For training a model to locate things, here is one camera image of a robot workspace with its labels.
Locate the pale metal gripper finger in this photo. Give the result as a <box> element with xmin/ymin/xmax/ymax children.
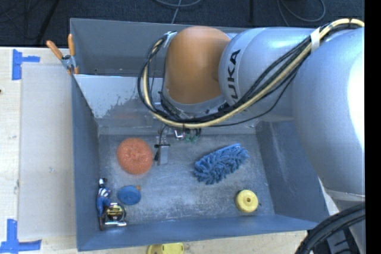
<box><xmin>154</xmin><ymin>136</ymin><xmax>171</xmax><ymax>166</ymax></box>

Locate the orange round scrubber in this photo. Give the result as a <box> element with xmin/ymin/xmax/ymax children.
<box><xmin>115</xmin><ymin>137</ymin><xmax>155</xmax><ymax>175</ymax></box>

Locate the grey metal bin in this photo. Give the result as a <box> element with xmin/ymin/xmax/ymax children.
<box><xmin>68</xmin><ymin>17</ymin><xmax>332</xmax><ymax>252</ymax></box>

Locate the blue round disc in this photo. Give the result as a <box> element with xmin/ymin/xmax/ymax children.
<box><xmin>116</xmin><ymin>184</ymin><xmax>142</xmax><ymax>206</ymax></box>

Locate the blue fluffy duster cloth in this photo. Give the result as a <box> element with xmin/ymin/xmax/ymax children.
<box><xmin>193</xmin><ymin>143</ymin><xmax>251</xmax><ymax>186</ymax></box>

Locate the yellow and chrome tape measure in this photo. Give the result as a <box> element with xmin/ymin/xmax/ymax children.
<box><xmin>104</xmin><ymin>202</ymin><xmax>129</xmax><ymax>228</ymax></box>

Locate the blue and white toy figure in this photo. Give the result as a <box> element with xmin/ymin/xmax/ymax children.
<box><xmin>95</xmin><ymin>177</ymin><xmax>113</xmax><ymax>231</ymax></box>

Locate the yellow plastic wheel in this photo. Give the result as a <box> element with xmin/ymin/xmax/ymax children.
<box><xmin>235</xmin><ymin>189</ymin><xmax>260</xmax><ymax>214</ymax></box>

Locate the pale flat board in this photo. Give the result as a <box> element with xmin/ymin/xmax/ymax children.
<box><xmin>17</xmin><ymin>63</ymin><xmax>76</xmax><ymax>241</ymax></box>

